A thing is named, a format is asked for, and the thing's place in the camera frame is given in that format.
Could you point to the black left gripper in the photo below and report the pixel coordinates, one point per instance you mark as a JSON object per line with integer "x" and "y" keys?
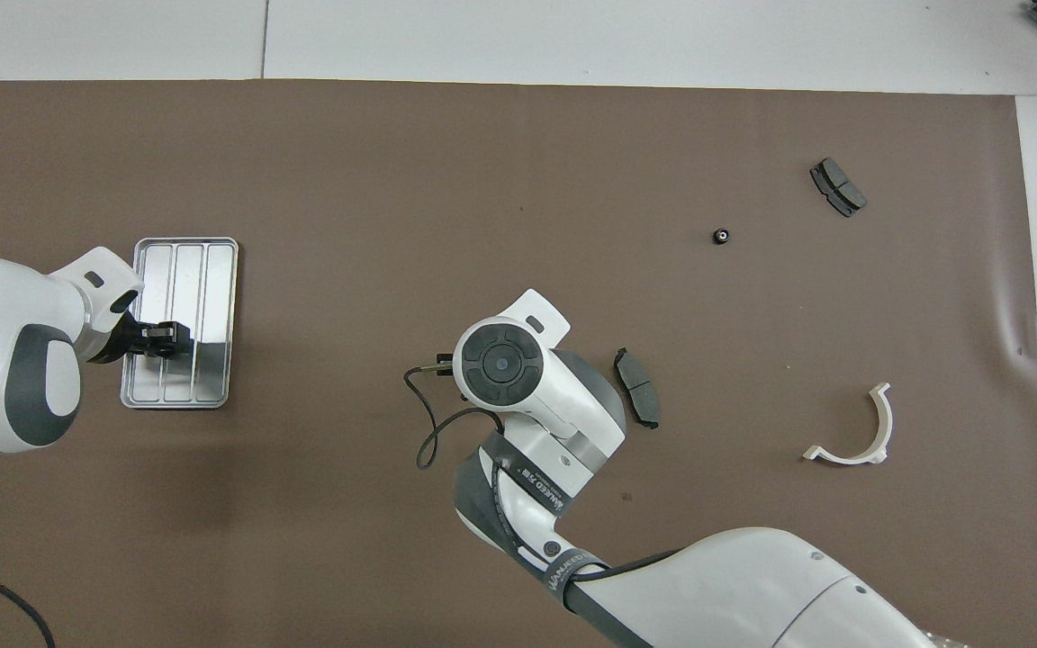
{"x": 127, "y": 340}

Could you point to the small black bearing gear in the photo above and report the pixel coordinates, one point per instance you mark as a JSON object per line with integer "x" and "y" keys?
{"x": 722, "y": 236}

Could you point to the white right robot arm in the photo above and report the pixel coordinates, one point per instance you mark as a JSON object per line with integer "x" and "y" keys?
{"x": 752, "y": 594}

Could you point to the silver metal tray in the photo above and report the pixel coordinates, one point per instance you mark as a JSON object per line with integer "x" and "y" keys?
{"x": 212, "y": 297}

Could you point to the brown table mat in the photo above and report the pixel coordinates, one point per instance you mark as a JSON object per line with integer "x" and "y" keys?
{"x": 482, "y": 225}

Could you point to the long dark brake pad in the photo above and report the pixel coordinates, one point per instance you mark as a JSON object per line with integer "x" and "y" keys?
{"x": 643, "y": 391}

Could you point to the short dark brake pad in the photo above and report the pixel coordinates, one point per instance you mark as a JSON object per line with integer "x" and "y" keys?
{"x": 838, "y": 186}

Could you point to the white curved plastic bracket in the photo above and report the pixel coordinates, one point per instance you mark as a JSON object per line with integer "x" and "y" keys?
{"x": 852, "y": 458}

